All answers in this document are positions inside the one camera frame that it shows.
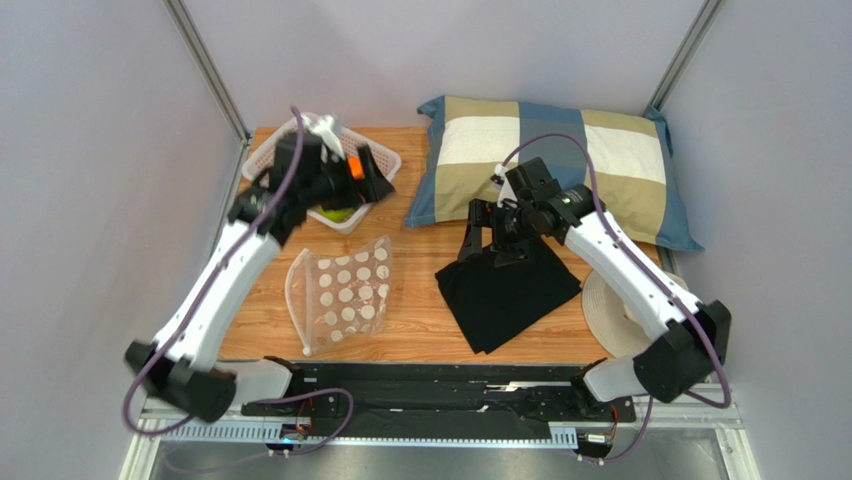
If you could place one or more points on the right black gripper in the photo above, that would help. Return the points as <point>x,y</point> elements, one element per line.
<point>502,241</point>

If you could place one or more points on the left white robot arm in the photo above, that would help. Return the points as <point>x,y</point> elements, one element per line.
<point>180,366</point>

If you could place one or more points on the blue beige checkered pillow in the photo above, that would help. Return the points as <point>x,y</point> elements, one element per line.
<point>628,157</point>

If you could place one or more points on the clear zip top bag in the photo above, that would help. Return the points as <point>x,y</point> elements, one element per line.
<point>332,298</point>

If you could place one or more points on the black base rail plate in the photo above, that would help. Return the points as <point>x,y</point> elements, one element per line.
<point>455,402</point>

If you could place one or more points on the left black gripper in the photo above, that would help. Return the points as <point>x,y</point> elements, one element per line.
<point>373,188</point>

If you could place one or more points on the beige bucket hat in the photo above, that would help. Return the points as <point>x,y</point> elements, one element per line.
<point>612,322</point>

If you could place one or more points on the black folded cloth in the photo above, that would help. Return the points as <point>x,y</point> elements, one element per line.
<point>492,305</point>

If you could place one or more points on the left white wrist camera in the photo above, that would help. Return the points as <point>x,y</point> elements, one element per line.
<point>328,128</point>

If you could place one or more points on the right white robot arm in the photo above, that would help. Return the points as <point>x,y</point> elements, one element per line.
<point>688,337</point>

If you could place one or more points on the green fake apple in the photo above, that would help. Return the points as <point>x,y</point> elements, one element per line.
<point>337,216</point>

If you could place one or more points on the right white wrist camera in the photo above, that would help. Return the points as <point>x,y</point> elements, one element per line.
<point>498,177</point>

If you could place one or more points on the white plastic basket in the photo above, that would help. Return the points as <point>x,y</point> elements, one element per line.
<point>267,166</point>

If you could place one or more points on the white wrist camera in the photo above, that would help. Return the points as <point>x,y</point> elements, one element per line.
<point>498,177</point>
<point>328,128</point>

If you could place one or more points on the small orange fake fruit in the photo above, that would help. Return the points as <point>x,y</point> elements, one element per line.
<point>356,168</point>

